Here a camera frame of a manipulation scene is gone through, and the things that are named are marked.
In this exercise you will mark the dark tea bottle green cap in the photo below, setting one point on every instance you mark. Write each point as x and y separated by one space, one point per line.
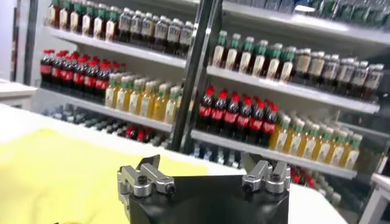
219 50
77 18
260 59
100 22
55 15
112 25
287 65
66 16
246 56
233 53
274 63
88 19

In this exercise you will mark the white side table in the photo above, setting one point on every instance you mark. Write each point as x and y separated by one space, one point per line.
15 91
381 182

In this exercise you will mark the black cabinet centre post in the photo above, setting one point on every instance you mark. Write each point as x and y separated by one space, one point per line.
195 76

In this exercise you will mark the white cabinet shelf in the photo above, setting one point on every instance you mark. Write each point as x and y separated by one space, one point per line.
122 48
304 21
289 89
106 111
274 153

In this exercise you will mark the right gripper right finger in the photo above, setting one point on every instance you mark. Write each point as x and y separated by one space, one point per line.
271 179

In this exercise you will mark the black metal frame pole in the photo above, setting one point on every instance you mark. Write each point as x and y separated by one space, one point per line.
30 45

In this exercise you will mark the yellow tea bottle green label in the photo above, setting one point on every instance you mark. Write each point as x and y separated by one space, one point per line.
160 103
112 92
136 98
309 143
281 135
124 95
338 149
353 153
324 146
295 139
148 101
172 106

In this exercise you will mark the cola bottle red cap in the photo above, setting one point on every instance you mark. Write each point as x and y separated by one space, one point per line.
205 109
243 119
256 122
57 71
46 69
91 79
102 82
231 116
68 73
80 76
269 126
218 113

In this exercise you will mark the yellow-green printed t-shirt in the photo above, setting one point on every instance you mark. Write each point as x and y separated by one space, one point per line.
61 176

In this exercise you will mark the dark drink bottle beige label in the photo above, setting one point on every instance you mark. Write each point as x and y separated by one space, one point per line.
316 69
302 66

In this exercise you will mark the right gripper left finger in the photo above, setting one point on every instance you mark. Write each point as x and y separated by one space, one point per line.
143 182

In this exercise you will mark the glass beverage display cabinet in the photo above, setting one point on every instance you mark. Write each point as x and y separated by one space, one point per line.
58 42
374 128

